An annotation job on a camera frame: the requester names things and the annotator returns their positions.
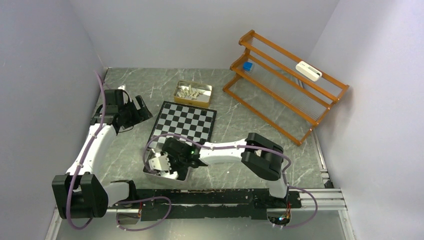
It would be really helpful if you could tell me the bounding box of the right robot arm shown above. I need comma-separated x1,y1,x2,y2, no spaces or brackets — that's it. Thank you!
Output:
161,132,291,207

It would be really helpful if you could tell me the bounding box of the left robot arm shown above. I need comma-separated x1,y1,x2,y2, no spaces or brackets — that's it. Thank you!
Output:
52,86,153,219

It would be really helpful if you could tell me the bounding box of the pile of white chess pieces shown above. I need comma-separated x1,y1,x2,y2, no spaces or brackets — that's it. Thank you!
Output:
176,84,203,100

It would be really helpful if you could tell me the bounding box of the silver tin box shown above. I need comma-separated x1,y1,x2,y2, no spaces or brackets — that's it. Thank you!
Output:
143,167,192,186

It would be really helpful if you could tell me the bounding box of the black and white chessboard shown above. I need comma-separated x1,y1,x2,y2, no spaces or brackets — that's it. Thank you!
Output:
148,101,217,150

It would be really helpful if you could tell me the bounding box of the gold tin box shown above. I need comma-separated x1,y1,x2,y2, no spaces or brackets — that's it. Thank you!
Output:
173,80,213,108

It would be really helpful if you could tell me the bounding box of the blue cube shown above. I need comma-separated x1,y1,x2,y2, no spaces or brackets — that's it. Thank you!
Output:
242,61,254,72

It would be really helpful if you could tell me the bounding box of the orange wooden rack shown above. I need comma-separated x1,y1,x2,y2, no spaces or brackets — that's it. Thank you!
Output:
222,29,349,146

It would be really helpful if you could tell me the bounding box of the white rectangular device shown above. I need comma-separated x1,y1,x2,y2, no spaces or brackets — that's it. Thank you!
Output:
295,60,323,82

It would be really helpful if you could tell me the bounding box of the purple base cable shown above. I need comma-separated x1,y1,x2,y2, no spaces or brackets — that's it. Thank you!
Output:
109,196,172,233

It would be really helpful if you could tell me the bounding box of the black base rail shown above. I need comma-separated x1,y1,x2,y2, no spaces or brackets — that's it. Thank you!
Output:
109,188,302,221

